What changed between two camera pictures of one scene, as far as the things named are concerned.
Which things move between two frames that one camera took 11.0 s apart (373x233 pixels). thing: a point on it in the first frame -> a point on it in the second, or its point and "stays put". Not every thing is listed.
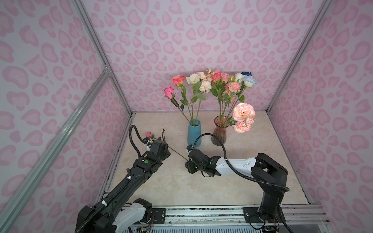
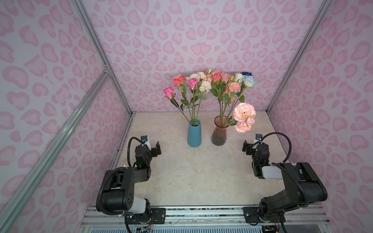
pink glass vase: (221, 123) stays put
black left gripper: (166, 153) -> (153, 151)
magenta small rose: (149, 134) -> (194, 82)
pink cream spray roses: (205, 86) stays put
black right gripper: (189, 167) -> (249, 146)
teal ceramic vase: (194, 129) stays put
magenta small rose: (169, 91) stays put
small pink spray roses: (243, 113) stays put
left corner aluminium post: (81, 8) stays put
